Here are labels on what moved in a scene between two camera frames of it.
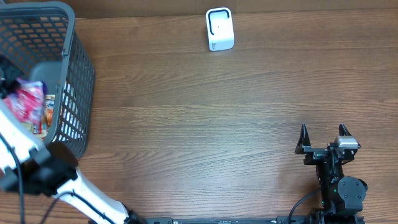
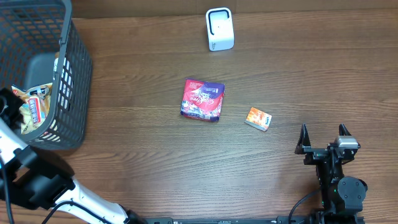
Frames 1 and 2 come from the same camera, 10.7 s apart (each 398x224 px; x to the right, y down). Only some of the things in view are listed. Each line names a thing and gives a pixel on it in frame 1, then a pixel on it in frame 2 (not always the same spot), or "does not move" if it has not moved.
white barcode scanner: [220, 28] does not move
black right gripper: [314, 154] does not move
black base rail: [279, 219] does not move
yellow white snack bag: [41, 129] -> [35, 108]
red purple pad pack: [27, 104] -> [202, 100]
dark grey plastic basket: [41, 35] does not move
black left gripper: [13, 73] -> [15, 102]
